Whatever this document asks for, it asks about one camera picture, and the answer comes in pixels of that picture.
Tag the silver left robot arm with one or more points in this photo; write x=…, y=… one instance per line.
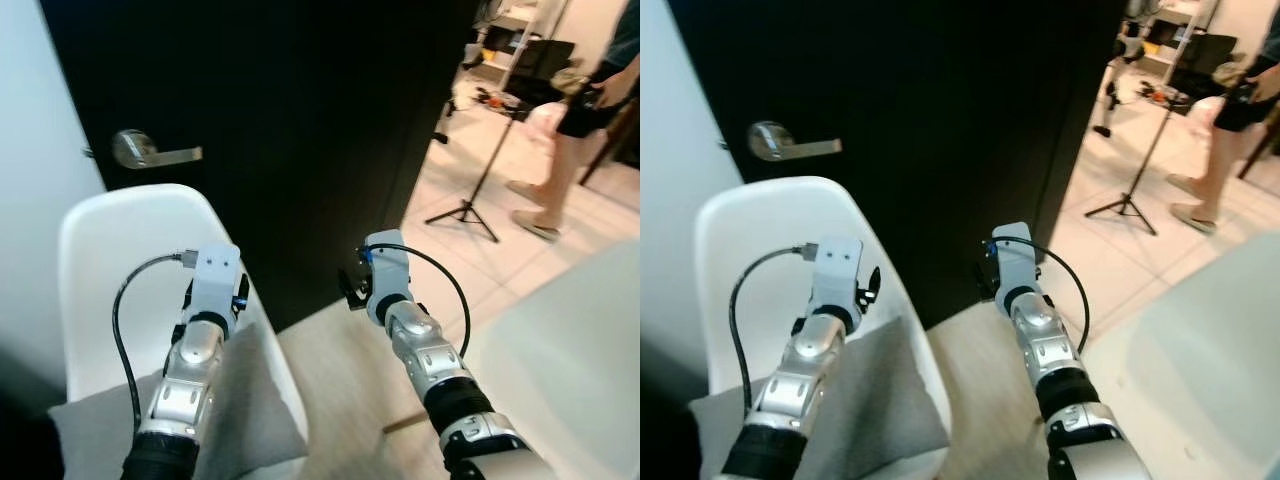
x=800, y=380
x=185, y=380

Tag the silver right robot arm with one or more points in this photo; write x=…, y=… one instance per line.
x=1045, y=340
x=430, y=350

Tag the white plastic chair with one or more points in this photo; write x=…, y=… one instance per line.
x=110, y=260
x=750, y=250

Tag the grey cushion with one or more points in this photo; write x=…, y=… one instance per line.
x=880, y=400
x=250, y=410

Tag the black tripod stand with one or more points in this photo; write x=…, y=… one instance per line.
x=1140, y=170
x=485, y=175

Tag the black door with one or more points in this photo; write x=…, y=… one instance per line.
x=300, y=100
x=920, y=100

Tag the person in black shorts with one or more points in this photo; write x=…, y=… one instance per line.
x=560, y=150
x=1215, y=150

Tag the pink plastic bag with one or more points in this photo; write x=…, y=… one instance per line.
x=1205, y=118
x=545, y=125

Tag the black flat panel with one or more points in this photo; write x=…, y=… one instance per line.
x=545, y=65
x=1200, y=60

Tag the brown wooden furniture leg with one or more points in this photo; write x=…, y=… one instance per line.
x=1260, y=145
x=610, y=140

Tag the white shelf unit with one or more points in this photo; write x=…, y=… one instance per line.
x=510, y=20
x=1160, y=25

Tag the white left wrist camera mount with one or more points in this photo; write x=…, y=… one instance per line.
x=838, y=265
x=215, y=275

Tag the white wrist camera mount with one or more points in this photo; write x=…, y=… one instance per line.
x=838, y=265
x=388, y=275
x=215, y=275
x=1015, y=260

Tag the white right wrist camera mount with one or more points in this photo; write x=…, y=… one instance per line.
x=1015, y=260
x=388, y=275

